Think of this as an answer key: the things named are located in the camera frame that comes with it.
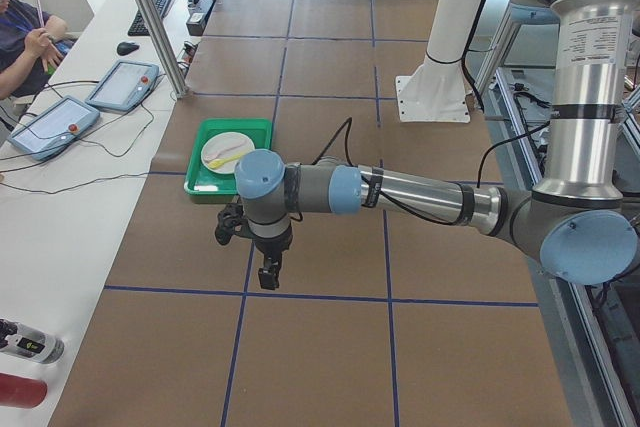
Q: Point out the blue teach pendant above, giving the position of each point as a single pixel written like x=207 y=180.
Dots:
x=124 y=86
x=55 y=129

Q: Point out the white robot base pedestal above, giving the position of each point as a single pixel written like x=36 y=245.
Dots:
x=436 y=91

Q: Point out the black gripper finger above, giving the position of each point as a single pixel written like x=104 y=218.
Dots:
x=268 y=273

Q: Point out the far blue teach pendant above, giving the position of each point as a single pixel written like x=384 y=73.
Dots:
x=124 y=86

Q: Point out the seated person in blue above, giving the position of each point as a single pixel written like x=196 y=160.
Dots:
x=29 y=52

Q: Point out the green plastic tray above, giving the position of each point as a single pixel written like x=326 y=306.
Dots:
x=210 y=173

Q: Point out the black power strip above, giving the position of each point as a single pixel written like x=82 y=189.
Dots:
x=198 y=17

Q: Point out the near blue teach pendant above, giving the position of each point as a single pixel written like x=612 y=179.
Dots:
x=55 y=129

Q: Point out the aluminium frame post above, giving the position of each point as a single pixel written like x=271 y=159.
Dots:
x=163 y=47

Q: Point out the black computer mouse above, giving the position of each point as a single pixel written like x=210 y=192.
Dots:
x=126 y=47

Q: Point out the yellow plastic spoon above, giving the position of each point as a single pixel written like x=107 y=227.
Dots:
x=220 y=162

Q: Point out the red bottle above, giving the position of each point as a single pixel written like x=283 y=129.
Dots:
x=21 y=392

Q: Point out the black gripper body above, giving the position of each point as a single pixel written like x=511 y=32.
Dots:
x=271 y=247

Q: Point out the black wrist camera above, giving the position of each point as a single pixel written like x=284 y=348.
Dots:
x=231 y=221

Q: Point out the white round plate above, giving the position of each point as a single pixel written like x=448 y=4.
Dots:
x=223 y=140

